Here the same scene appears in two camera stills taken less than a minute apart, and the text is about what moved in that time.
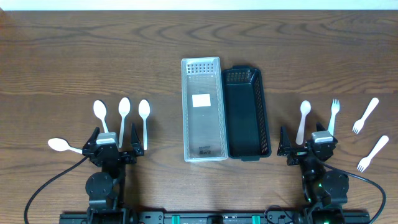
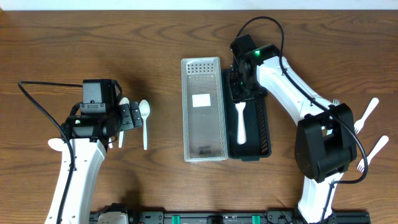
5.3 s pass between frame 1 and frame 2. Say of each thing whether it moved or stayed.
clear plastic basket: stayed
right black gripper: moved
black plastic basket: stayed
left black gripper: moved
